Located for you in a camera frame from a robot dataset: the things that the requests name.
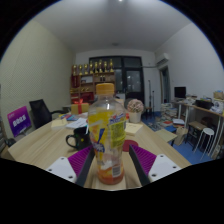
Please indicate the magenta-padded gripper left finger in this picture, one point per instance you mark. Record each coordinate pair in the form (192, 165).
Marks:
(63, 168)

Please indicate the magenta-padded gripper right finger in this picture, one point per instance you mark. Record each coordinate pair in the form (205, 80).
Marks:
(163, 166)

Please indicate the orange-capped juice drink bottle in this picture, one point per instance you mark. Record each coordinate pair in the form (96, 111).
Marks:
(107, 133)

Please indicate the light wooden chair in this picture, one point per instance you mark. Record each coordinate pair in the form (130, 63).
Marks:
(165, 135)

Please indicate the black mug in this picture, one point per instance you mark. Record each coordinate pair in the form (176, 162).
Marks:
(80, 138)

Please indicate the flat round red coaster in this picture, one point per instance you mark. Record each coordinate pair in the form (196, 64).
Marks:
(129, 145)

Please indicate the pale yellow notepad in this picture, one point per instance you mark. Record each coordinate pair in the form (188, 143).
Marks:
(59, 124)

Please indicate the yellow paper envelope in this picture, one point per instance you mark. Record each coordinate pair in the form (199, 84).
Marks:
(133, 128)

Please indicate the blue colourful book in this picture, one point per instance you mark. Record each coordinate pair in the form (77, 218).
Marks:
(70, 117)

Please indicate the pile of books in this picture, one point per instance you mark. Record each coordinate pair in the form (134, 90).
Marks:
(168, 111)

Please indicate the white round stool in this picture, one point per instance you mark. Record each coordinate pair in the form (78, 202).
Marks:
(207, 131)

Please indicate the black office chair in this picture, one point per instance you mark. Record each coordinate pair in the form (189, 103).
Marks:
(40, 113)

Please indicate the pink flowers in white pot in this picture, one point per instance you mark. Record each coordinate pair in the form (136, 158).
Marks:
(135, 111)

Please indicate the yellow gift box red ribbon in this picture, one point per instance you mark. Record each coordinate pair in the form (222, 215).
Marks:
(80, 108)

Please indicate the purple sign board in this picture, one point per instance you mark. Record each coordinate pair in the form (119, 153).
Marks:
(19, 120)

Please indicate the cluttered wooden side desk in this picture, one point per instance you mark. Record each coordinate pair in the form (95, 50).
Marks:
(203, 109)

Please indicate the black tripod stand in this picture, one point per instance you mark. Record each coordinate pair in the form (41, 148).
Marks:
(150, 96)

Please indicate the black computer monitor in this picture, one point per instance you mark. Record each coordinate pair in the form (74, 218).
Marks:
(180, 92)

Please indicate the wooden shelf unit with trophies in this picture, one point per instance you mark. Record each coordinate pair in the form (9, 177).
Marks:
(87, 83)

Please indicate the black-framed glass door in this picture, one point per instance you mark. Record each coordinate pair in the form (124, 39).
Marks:
(133, 80)

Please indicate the white wall air conditioner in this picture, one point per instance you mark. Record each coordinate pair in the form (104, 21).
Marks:
(162, 59)

